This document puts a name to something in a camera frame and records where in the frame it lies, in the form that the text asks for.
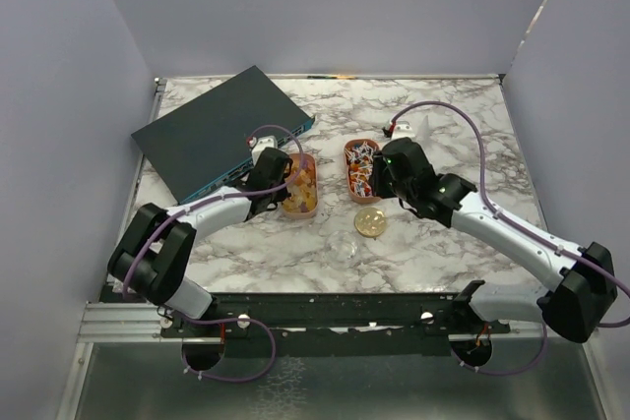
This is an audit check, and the dark blue network switch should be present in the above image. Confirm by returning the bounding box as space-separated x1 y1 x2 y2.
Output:
132 66 315 204

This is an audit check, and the gold jar lid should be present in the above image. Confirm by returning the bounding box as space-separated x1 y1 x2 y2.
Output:
353 207 387 238

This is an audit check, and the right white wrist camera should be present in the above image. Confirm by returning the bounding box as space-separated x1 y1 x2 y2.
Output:
382 120 415 140

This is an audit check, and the pink tray of popsicle candies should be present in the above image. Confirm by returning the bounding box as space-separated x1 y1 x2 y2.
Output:
282 153 319 219

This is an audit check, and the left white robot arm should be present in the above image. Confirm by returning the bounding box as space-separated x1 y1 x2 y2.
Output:
107 148 292 336

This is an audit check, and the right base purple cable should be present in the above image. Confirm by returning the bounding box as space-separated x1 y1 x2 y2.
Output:
450 326 550 376

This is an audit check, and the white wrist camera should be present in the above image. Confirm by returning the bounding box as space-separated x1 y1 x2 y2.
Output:
247 135 278 151
382 120 415 140

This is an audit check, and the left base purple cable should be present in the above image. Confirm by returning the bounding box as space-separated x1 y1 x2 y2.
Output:
182 318 277 384

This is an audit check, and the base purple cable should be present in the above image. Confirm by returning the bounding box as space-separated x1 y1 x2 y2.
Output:
182 318 277 384
450 326 550 376

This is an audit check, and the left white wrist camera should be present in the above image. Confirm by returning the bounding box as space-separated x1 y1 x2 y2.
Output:
247 135 278 151

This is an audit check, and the pink tray of lollipops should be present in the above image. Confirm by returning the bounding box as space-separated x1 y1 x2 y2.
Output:
343 139 380 204

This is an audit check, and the clear plastic jar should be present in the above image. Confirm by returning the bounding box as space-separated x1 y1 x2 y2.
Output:
324 230 358 268

